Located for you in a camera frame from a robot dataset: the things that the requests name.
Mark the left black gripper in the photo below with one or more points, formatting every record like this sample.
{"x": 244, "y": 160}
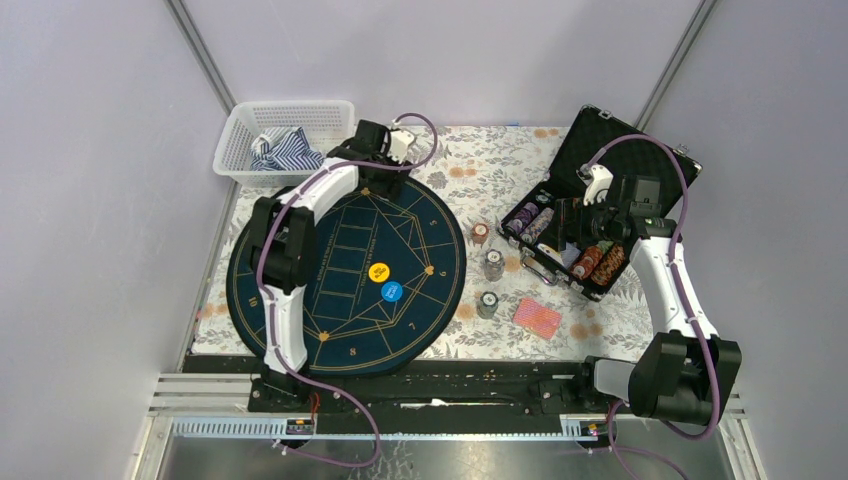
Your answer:
{"x": 390, "y": 187}

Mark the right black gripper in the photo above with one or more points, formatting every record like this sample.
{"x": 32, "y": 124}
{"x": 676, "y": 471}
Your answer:
{"x": 572, "y": 211}

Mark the yellow big blind button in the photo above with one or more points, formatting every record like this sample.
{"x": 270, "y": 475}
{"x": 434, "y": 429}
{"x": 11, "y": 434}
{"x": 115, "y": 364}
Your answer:
{"x": 379, "y": 272}

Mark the red white chip stack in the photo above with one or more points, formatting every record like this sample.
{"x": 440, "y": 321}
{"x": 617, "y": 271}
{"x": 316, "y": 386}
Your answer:
{"x": 479, "y": 233}

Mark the blue ten chip stack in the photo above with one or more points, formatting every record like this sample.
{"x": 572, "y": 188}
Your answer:
{"x": 494, "y": 265}

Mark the blue yellow fifty chip stack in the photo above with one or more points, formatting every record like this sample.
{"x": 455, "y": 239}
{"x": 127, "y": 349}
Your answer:
{"x": 487, "y": 305}

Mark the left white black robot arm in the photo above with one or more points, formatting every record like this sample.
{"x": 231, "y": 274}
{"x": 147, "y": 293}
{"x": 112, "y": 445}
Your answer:
{"x": 283, "y": 232}

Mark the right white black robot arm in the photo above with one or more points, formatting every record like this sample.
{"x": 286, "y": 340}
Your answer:
{"x": 687, "y": 372}

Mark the green chip row in case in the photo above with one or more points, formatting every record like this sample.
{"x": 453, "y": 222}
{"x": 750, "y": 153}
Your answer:
{"x": 605, "y": 246}

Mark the red chip row in case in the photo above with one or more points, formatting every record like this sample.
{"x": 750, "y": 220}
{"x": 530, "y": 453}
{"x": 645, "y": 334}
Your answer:
{"x": 587, "y": 262}

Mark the orange black chip row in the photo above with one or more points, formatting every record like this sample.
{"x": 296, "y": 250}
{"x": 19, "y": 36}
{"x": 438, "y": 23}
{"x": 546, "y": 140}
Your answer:
{"x": 610, "y": 264}

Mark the black aluminium chip case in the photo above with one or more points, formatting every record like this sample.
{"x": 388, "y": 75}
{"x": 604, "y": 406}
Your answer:
{"x": 596, "y": 136}

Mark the blue striped cloth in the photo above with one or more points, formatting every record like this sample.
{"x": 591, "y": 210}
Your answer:
{"x": 284, "y": 149}

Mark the white plastic basket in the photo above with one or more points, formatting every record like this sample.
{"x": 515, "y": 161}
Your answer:
{"x": 326, "y": 124}

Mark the purple chip row in case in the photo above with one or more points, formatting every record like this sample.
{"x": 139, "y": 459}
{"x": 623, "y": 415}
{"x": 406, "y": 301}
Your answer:
{"x": 522, "y": 219}

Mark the purple white chip row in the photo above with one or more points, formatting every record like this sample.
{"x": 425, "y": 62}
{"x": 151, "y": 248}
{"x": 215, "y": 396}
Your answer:
{"x": 534, "y": 230}

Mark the floral tablecloth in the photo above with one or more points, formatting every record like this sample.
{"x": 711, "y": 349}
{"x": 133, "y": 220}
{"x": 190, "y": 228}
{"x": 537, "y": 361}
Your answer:
{"x": 482, "y": 173}

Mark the round dark poker mat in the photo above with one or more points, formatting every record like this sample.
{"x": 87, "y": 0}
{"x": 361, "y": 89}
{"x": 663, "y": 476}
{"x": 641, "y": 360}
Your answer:
{"x": 388, "y": 278}

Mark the red playing card deck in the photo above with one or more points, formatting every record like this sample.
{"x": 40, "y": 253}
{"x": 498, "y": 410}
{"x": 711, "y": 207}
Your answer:
{"x": 537, "y": 318}

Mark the blue small blind button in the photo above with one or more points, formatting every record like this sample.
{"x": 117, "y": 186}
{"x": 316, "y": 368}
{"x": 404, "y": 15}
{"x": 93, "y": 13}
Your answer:
{"x": 392, "y": 291}

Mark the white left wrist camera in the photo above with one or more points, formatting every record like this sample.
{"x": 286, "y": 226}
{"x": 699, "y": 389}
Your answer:
{"x": 400, "y": 142}

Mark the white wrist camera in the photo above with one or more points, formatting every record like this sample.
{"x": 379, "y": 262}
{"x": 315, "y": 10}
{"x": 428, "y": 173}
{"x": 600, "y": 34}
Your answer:
{"x": 598, "y": 180}
{"x": 400, "y": 142}

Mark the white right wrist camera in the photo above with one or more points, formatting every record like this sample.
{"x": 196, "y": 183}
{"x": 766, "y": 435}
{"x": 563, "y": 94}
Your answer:
{"x": 598, "y": 180}

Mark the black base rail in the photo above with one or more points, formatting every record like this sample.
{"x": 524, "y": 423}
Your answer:
{"x": 425, "y": 397}

